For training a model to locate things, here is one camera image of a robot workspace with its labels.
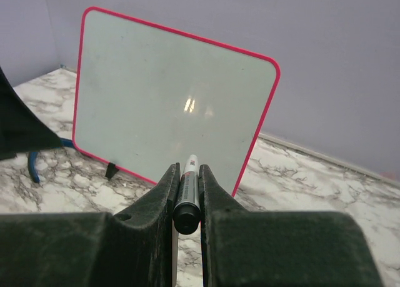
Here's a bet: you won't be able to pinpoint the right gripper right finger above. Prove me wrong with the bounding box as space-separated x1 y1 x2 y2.
199 165 384 286

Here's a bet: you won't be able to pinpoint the aluminium table frame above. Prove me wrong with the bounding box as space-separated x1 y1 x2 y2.
259 133 399 188

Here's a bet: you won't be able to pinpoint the white whiteboard marker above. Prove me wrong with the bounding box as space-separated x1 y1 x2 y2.
173 154 201 235

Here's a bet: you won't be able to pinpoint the pink framed whiteboard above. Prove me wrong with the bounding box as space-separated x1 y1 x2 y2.
72 7 281 194

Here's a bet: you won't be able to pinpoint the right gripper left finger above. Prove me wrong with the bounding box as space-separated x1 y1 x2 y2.
1 164 181 286

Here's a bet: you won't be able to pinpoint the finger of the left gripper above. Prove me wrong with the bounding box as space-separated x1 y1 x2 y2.
0 72 62 160

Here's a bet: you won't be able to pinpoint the blue handled pliers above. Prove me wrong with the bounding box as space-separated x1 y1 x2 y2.
27 138 76 183

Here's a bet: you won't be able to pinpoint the left black whiteboard foot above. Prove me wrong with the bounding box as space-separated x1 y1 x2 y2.
105 163 119 180

